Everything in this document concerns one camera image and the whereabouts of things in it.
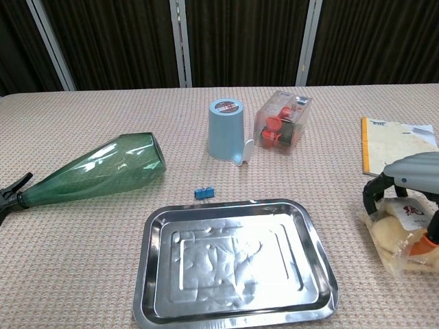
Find stainless steel rectangular tray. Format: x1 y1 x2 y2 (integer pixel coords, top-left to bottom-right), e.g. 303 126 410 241
132 198 340 326

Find clear bag of pastry snacks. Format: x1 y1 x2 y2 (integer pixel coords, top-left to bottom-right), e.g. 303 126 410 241
358 194 439 279

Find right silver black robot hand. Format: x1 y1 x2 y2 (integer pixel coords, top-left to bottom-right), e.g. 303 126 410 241
362 151 439 256

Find beige woven tablecloth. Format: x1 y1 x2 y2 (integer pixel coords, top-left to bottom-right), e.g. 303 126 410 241
0 81 439 329

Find green plastic spray bottle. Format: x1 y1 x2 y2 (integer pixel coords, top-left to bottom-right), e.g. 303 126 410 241
0 132 168 227

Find clear box with red clips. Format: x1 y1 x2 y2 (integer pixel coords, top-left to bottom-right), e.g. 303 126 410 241
253 90 313 157

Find small blue clip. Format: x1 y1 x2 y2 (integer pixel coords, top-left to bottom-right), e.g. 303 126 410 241
194 186 216 200

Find silver partition post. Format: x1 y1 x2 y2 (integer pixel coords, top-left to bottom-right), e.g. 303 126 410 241
26 0 75 92
294 0 324 87
169 0 193 88

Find worn yellow-spined notebook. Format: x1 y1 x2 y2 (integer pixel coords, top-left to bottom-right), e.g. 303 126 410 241
360 116 439 178

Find light blue plastic cup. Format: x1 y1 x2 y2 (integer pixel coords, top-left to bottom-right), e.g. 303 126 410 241
207 98 255 167

